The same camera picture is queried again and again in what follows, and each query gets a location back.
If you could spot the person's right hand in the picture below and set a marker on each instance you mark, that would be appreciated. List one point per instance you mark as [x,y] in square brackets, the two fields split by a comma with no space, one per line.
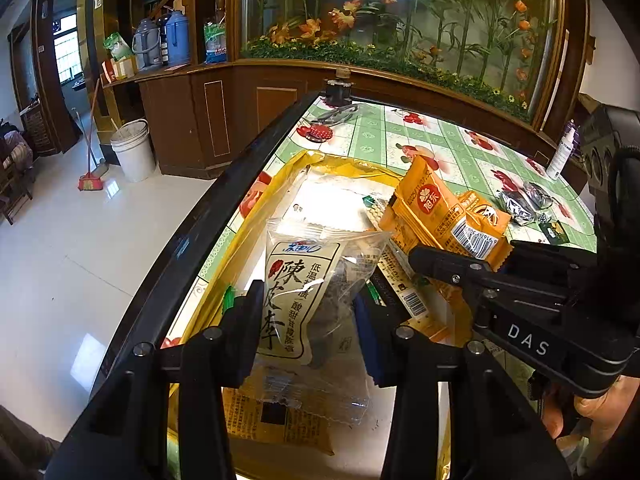
[595,412]

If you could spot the green-edged cracker packet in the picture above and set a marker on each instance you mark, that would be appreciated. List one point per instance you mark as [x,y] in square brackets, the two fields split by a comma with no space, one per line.
[228,301]

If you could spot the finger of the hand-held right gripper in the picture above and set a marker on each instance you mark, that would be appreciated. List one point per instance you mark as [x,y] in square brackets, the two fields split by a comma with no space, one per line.
[445,264]
[545,257]

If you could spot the person's trouser leg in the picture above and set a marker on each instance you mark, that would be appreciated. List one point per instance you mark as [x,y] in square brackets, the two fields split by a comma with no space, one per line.
[22,442]

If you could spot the artificial flower glass display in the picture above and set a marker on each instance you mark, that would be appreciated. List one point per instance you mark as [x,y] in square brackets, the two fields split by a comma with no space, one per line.
[425,25]

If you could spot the wooden chair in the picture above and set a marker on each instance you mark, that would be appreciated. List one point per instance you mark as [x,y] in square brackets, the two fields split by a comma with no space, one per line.
[15,195]

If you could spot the green blue bottle pack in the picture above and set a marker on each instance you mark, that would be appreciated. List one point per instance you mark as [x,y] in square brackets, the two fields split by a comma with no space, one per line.
[215,42]

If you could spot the black snack packet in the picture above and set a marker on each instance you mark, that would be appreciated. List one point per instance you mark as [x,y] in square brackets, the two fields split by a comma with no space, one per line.
[515,200]

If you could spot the small orange snack packet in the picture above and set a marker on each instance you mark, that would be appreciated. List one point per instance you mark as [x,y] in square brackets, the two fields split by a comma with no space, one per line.
[430,210]
[487,212]

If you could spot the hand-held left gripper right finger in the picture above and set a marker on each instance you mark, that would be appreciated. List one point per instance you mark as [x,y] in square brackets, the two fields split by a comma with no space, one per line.
[367,332]

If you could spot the blue thermos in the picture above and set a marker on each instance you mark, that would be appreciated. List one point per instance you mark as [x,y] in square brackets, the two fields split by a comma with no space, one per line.
[177,40]

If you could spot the white spray bottle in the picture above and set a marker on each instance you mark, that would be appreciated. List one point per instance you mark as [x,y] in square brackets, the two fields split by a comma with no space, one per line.
[562,152]

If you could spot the brown wooden cabinet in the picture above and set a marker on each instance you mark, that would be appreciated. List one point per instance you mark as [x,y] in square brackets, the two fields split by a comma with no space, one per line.
[225,110]

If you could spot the red broom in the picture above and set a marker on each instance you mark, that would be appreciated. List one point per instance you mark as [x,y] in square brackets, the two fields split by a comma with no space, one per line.
[90,183]

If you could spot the grey thermos jug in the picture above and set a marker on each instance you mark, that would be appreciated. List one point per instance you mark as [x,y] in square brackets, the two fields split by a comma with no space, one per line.
[146,45]

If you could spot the fruit print table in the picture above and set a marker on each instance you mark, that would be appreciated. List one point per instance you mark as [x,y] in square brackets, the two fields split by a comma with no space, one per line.
[450,140]

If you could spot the clear eyeglasses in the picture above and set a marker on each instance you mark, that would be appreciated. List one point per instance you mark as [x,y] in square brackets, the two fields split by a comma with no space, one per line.
[334,116]

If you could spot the window with metal grille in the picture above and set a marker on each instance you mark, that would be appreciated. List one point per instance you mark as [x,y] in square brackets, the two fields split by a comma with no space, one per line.
[67,52]

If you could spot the large orange biscuit packet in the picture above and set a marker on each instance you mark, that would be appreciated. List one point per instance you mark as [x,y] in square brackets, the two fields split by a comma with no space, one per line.
[295,432]

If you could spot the silver foil packet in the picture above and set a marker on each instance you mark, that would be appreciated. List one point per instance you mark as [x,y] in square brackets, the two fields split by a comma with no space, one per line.
[537,195]

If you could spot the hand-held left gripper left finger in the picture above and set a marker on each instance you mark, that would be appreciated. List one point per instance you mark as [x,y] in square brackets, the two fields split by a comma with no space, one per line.
[247,320]

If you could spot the yellow and red carton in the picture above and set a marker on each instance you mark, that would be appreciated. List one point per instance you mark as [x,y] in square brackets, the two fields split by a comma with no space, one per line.
[120,68]

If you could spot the yellow cardboard box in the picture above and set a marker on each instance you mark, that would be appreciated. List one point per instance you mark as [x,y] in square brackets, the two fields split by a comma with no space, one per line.
[325,195]

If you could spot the white plastic bucket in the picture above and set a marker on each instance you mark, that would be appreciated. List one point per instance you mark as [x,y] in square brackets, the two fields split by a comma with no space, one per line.
[132,155]

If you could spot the dark glass ink bottle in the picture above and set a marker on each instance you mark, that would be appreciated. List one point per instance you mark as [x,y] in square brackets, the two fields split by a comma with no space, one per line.
[339,91]

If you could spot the clear dried plum packet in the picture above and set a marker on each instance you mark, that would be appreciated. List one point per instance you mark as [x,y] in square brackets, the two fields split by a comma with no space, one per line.
[300,285]

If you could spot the green and white bag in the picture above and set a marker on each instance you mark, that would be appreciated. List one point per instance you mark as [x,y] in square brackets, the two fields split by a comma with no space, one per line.
[117,46]

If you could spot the long orange-edged cracker packet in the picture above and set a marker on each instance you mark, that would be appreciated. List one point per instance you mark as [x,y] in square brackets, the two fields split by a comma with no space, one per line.
[407,300]

